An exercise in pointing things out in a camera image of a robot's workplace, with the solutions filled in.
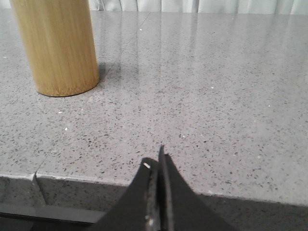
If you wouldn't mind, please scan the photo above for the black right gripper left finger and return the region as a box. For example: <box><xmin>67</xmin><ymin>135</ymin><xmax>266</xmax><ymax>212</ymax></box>
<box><xmin>90</xmin><ymin>158</ymin><xmax>159</xmax><ymax>231</ymax></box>

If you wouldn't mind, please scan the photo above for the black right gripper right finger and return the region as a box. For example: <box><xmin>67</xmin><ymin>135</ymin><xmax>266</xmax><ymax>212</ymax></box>
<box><xmin>158</xmin><ymin>145</ymin><xmax>237</xmax><ymax>231</ymax></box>

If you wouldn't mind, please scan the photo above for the dark cabinet front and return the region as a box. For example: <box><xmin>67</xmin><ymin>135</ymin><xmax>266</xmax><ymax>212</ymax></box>
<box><xmin>0</xmin><ymin>204</ymin><xmax>105</xmax><ymax>231</ymax></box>

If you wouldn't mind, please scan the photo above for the bamboo cylinder holder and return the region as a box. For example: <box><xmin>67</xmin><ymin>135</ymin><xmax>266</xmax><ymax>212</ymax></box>
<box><xmin>10</xmin><ymin>0</ymin><xmax>99</xmax><ymax>97</ymax></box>

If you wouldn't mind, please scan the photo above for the white pleated curtain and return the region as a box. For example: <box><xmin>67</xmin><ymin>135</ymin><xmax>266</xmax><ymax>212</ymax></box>
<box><xmin>0</xmin><ymin>0</ymin><xmax>308</xmax><ymax>15</ymax></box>

